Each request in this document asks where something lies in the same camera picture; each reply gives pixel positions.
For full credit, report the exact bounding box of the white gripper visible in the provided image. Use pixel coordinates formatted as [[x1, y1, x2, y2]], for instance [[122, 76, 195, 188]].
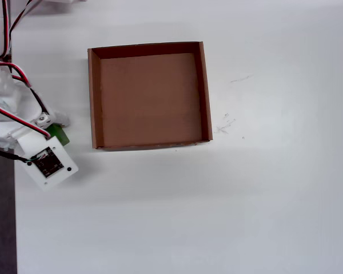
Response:
[[0, 85, 73, 152]]

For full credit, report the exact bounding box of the green cube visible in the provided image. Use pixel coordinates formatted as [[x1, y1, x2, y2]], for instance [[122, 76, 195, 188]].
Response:
[[44, 123, 71, 146]]

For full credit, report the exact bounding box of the brown cardboard box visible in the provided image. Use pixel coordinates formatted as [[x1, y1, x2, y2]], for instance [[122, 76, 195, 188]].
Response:
[[87, 41, 214, 151]]

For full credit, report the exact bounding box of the red black white servo cable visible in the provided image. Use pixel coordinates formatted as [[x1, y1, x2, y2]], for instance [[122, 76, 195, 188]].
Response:
[[0, 102, 51, 140]]

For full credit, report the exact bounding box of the black camera cable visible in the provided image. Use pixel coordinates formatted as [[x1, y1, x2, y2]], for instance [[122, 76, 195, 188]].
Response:
[[0, 145, 34, 166]]

